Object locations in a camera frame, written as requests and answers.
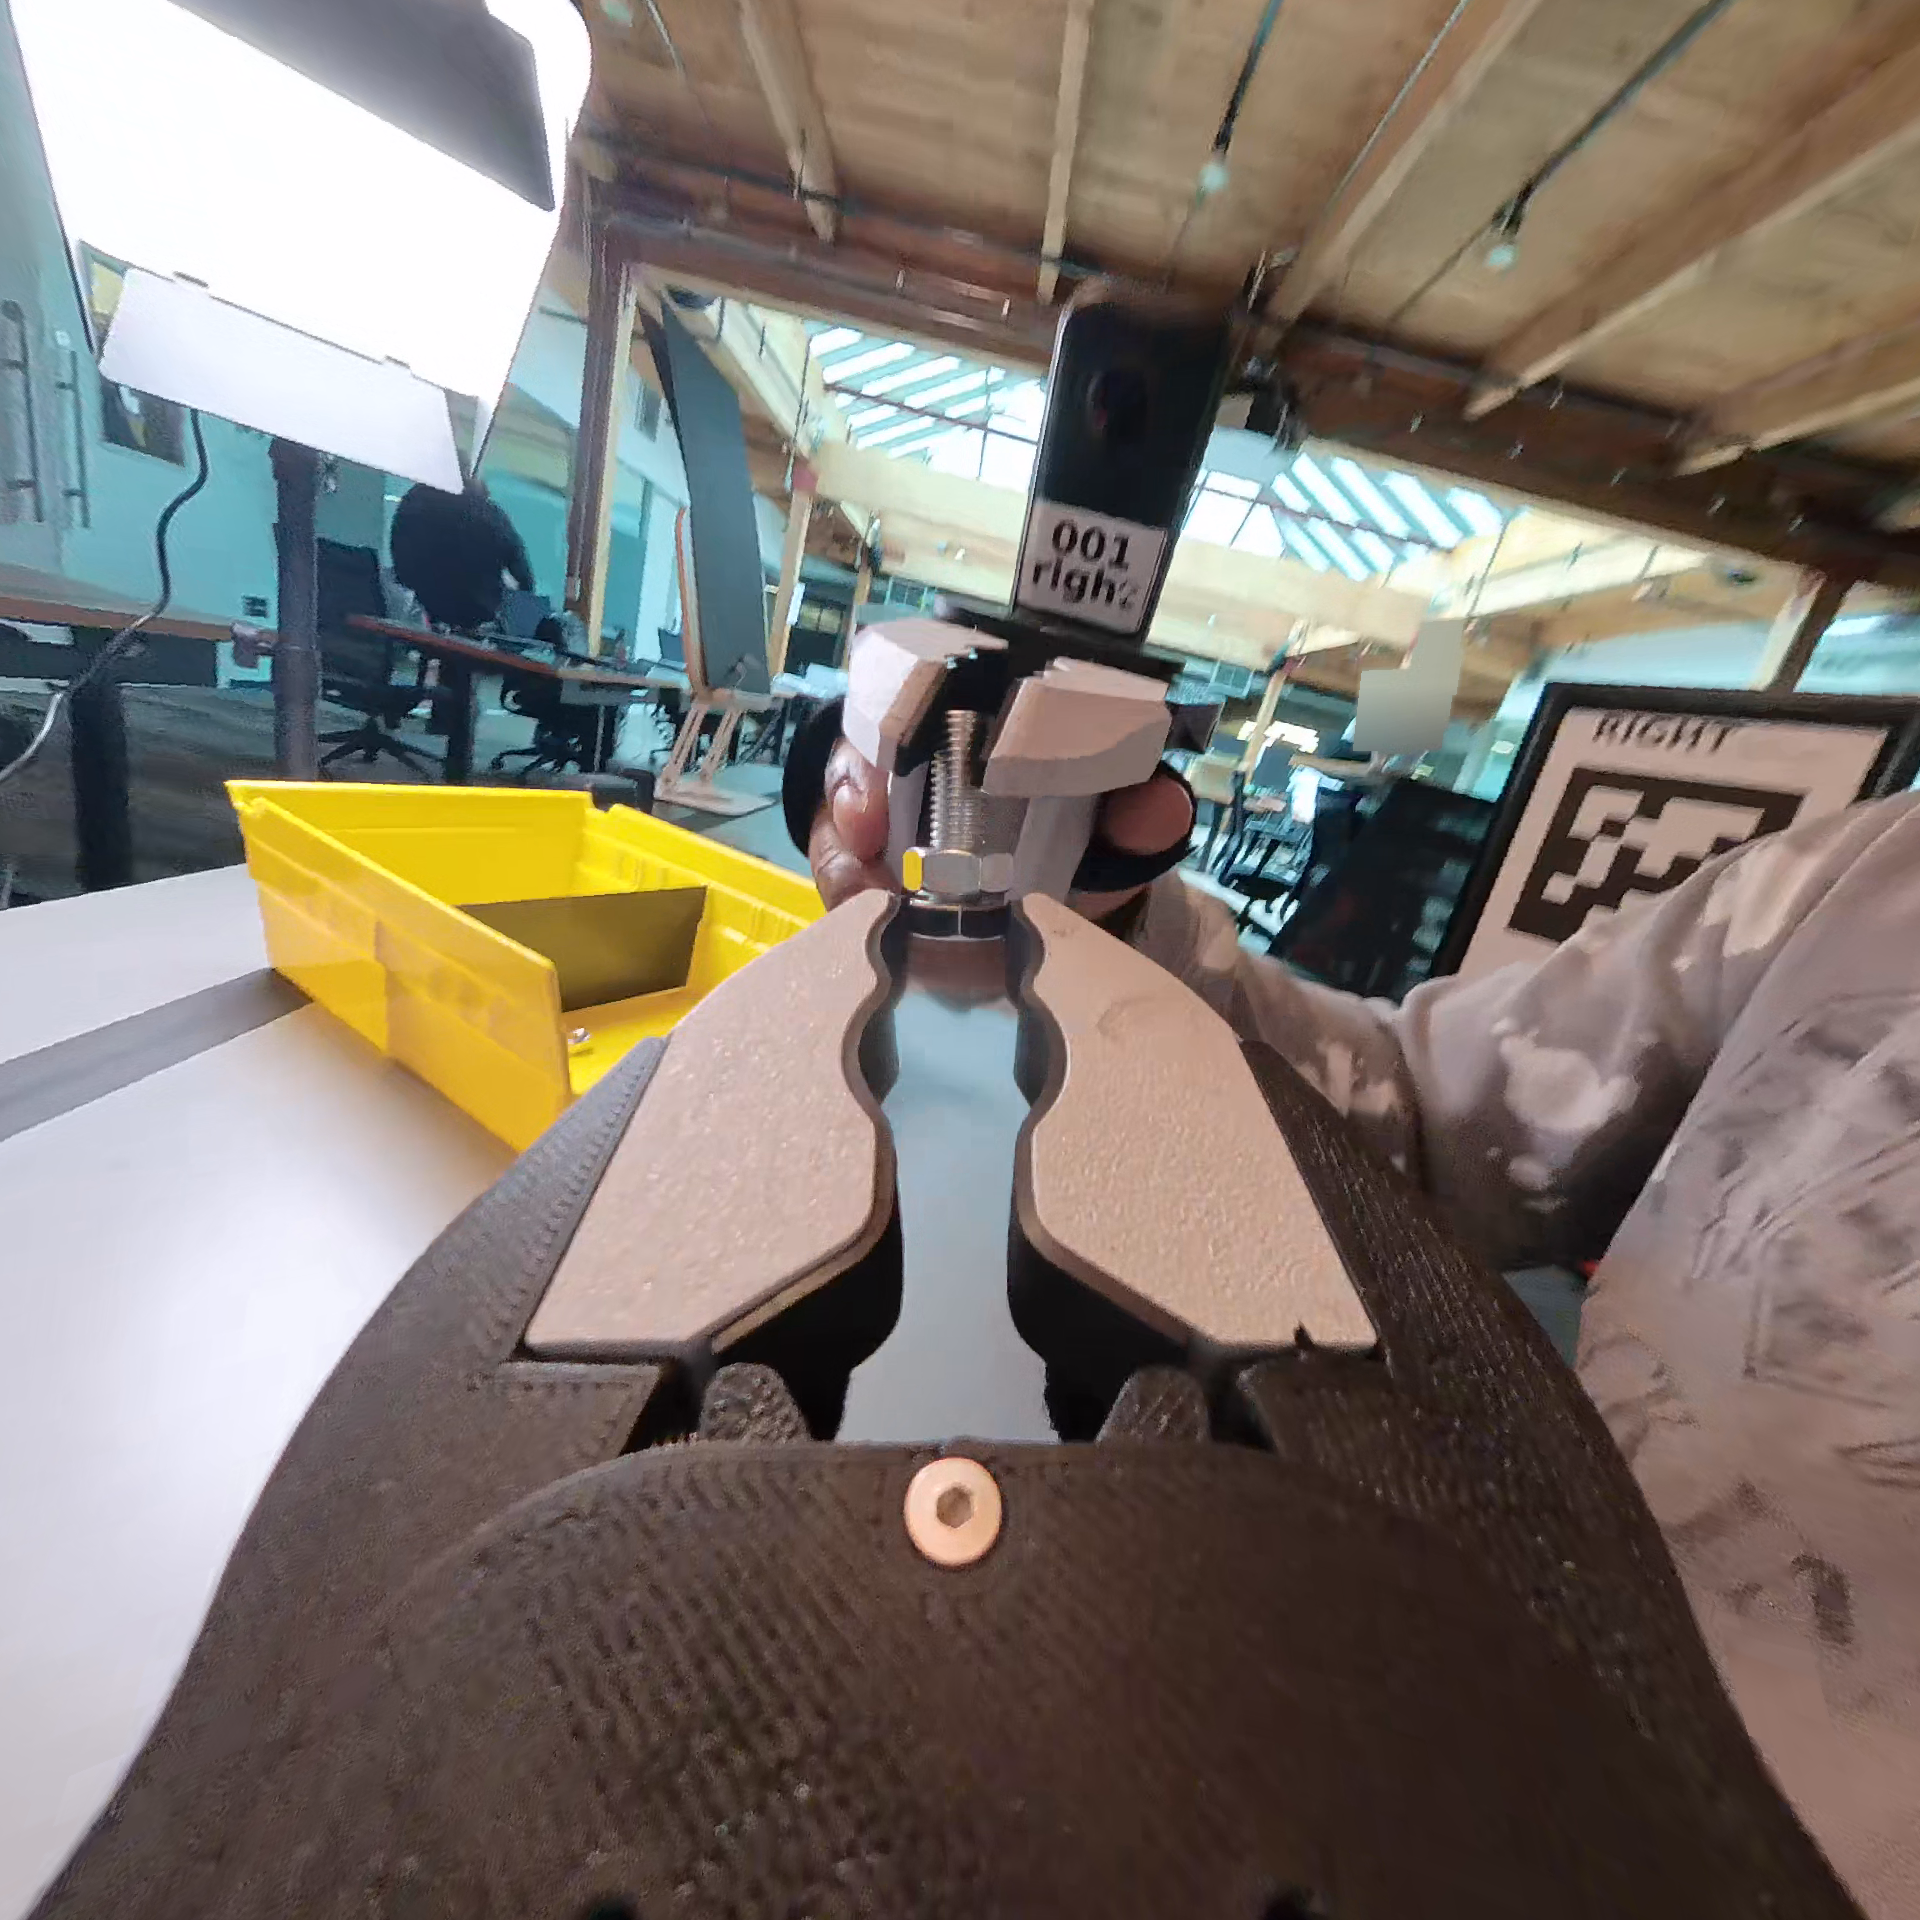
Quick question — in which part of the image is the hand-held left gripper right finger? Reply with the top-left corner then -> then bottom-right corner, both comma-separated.
1009,892 -> 1383,1427

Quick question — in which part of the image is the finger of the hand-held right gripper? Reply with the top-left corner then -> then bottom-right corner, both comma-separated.
838,622 -> 1009,894
983,656 -> 1174,904

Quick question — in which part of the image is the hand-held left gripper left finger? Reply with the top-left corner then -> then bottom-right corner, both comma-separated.
521,886 -> 905,1427

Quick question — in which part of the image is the silver hex bolt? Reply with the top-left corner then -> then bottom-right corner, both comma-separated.
903,709 -> 1020,939

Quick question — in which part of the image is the large yellow plastic bin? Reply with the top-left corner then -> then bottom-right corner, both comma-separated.
223,779 -> 828,1155

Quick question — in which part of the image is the person's right forearm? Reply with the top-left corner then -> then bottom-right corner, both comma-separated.
1140,796 -> 1920,1278

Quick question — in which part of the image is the person's right hand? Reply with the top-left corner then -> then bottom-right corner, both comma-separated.
807,736 -> 1203,1003

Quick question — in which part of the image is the wooden panel stand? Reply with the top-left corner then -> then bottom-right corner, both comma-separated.
655,509 -> 782,819

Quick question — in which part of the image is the tall black panel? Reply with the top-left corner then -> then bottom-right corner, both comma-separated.
655,306 -> 774,694

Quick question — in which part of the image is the black bin divider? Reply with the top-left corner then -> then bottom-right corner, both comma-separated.
458,885 -> 711,1016

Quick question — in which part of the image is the black mesh office chair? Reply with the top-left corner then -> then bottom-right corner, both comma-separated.
1276,779 -> 1501,998

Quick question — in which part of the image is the dark wooden desk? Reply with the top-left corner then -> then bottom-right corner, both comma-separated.
0,592 -> 243,886
348,616 -> 684,781

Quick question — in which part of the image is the black white marker board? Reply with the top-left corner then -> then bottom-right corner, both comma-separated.
1431,682 -> 1920,985

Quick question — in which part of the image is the black light stand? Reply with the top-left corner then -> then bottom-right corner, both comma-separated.
269,442 -> 325,781

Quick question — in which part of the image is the white diffuser panel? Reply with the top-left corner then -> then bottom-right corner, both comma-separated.
95,268 -> 470,493

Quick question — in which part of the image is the black light flag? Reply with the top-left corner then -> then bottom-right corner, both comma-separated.
164,0 -> 561,212

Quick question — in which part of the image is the bright softbox light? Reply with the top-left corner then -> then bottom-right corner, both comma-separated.
6,0 -> 595,406

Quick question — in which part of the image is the black power cable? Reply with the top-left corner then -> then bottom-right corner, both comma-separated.
0,404 -> 213,781

